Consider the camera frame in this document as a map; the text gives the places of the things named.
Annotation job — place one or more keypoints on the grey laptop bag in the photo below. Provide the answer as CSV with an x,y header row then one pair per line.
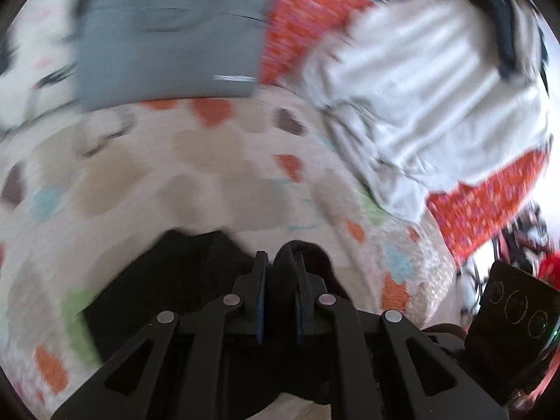
x,y
134,50

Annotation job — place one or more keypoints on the heart pattern quilt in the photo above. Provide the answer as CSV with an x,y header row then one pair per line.
x,y
82,195

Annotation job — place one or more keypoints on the white fleece blanket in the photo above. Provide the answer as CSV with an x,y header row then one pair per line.
x,y
415,101

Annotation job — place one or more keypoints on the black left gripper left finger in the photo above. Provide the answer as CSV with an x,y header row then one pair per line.
x,y
208,365

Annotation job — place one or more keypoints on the red floral blanket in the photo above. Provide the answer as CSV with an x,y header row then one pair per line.
x,y
296,26

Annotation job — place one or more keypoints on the white printed pillow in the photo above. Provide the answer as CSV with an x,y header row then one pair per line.
x,y
38,61

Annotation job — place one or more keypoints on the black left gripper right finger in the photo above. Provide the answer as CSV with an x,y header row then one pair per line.
x,y
383,366

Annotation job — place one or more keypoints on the black pants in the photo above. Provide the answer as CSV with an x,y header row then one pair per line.
x,y
182,273

